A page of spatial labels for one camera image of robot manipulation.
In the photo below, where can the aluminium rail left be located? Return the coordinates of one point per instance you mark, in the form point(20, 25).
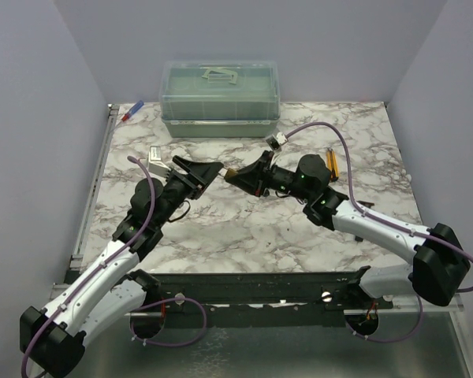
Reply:
point(76, 258)

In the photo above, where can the small brass padlock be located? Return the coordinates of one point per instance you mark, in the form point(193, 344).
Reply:
point(230, 173)

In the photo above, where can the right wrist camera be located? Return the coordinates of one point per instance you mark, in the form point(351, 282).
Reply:
point(276, 141)

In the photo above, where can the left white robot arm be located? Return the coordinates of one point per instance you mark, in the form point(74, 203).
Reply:
point(55, 337)

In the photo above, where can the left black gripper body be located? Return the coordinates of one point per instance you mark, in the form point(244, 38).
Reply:
point(191, 187)

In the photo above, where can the yellow utility knife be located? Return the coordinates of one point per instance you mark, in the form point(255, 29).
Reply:
point(331, 164)

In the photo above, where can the green transparent toolbox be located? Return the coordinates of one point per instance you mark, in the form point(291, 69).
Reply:
point(220, 99)

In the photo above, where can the blue red screwdriver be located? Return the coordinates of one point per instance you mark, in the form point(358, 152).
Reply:
point(133, 110)

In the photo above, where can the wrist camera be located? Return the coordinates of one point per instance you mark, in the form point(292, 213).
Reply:
point(276, 141)
point(155, 164)

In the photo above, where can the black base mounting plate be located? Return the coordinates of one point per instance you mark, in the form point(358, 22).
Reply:
point(250, 300)

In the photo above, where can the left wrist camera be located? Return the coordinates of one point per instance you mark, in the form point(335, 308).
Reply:
point(155, 164)

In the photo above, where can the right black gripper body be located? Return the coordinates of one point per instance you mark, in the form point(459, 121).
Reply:
point(263, 174)

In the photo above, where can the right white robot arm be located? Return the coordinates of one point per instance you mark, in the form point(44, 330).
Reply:
point(433, 264)

